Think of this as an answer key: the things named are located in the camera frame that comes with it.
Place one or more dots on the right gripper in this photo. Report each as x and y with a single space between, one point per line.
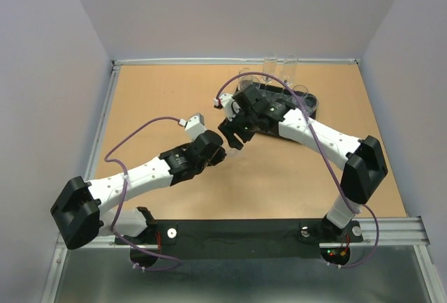
228 128

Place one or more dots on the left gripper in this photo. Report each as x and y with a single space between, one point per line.
218 157

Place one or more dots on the clear wine glass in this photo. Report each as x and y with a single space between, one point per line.
244 79

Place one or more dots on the etched stemmed glass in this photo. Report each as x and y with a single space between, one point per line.
269 67

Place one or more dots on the tall champagne flute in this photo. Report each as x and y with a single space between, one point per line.
288 70

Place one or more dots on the small shot glass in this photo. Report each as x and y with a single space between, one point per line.
232 153

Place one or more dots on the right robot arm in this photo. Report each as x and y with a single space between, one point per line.
361 161

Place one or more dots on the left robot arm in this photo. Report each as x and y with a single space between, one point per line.
80 208

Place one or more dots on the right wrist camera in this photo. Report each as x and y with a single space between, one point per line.
229 106

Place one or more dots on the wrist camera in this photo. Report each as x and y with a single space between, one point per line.
229 106
195 126

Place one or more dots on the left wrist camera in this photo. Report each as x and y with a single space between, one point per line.
195 126

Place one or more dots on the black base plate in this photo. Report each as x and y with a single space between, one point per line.
245 238

